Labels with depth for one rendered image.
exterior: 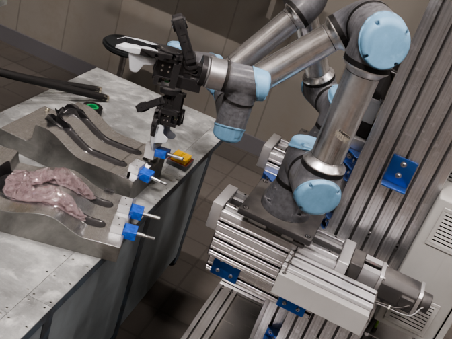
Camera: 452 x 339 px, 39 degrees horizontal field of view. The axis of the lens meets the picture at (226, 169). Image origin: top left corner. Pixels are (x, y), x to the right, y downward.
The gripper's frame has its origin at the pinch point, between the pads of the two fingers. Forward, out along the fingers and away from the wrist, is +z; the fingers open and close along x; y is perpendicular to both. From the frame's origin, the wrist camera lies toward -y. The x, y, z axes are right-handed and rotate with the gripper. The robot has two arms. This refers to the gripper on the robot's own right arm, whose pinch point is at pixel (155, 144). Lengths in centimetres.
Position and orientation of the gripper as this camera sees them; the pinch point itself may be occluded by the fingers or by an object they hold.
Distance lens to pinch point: 216.3
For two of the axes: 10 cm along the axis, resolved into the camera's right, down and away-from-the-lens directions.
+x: 3.0, -2.5, 9.2
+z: -2.0, 9.3, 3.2
